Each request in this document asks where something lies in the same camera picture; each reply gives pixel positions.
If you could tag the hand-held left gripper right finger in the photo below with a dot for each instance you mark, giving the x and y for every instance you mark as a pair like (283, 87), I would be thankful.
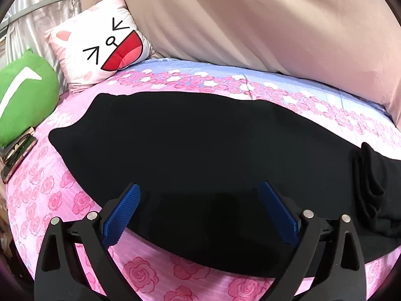
(278, 213)

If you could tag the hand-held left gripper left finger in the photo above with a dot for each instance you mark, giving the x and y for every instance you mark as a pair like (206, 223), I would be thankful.
(120, 214)

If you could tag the black pants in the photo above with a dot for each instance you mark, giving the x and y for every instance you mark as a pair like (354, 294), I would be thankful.
(188, 147)

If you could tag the pink rose print bed sheet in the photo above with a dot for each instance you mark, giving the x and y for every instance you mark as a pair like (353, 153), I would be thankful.
(59, 194)

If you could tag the green plush cushion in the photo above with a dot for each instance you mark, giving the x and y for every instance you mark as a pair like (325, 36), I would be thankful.
(28, 100)

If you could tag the white cat face pillow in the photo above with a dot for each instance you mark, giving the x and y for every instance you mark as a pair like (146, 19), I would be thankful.
(94, 44)

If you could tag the beige cloth drape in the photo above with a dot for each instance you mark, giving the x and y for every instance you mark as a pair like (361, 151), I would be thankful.
(266, 22)

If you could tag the silver satin curtain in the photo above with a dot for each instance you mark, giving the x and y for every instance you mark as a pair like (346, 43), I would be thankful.
(40, 15)

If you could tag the grey metal rail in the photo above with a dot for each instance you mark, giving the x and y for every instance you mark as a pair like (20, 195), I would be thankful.
(37, 7)

